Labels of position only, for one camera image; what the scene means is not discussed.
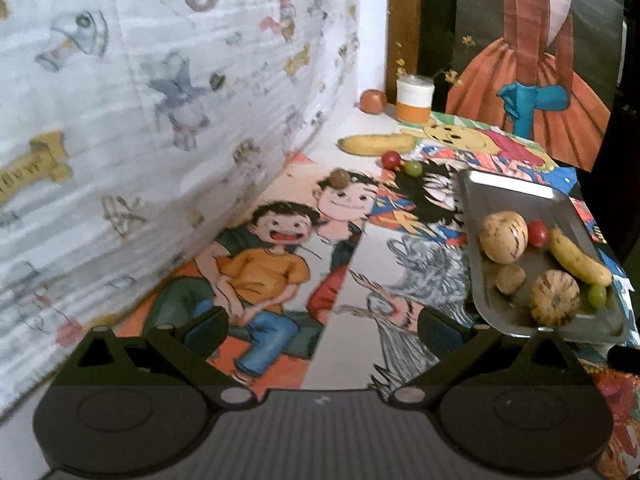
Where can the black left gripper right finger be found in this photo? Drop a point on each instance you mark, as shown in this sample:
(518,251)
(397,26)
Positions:
(466,353)

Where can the yellow banana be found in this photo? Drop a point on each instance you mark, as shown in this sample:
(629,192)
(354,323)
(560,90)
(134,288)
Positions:
(575,261)
(377,144)

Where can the brown wooden door frame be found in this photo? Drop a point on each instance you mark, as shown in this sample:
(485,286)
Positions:
(403,42)

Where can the red apple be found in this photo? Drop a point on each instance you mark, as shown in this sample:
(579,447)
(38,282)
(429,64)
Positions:
(372,102)

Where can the dried yellow flower sprig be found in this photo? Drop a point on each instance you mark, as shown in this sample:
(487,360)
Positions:
(435,51)

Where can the colourful anime drawing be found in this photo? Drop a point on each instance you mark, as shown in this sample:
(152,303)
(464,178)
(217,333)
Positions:
(394,210)

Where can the striped pepino melon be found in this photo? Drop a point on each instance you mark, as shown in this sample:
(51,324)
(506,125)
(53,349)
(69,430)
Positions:
(503,236)
(554,298)

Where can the orange white glass jar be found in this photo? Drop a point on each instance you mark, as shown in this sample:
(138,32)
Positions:
(414,99)

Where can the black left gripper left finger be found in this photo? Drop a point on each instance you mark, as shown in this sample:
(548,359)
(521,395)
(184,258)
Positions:
(167,355)

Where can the white cartoon print cloth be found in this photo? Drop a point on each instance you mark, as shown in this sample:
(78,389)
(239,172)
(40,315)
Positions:
(131,132)

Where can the green grape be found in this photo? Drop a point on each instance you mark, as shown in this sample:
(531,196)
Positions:
(413,168)
(598,296)

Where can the red cherry tomato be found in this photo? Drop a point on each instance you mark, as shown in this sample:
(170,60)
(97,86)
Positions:
(391,160)
(538,233)

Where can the small brown kiwi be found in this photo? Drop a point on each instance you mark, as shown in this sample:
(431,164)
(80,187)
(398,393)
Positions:
(339,178)

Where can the silver metal tray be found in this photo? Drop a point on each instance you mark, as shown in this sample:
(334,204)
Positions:
(483,193)

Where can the orange dress girl poster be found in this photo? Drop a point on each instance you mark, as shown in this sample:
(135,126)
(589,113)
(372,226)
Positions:
(543,70)

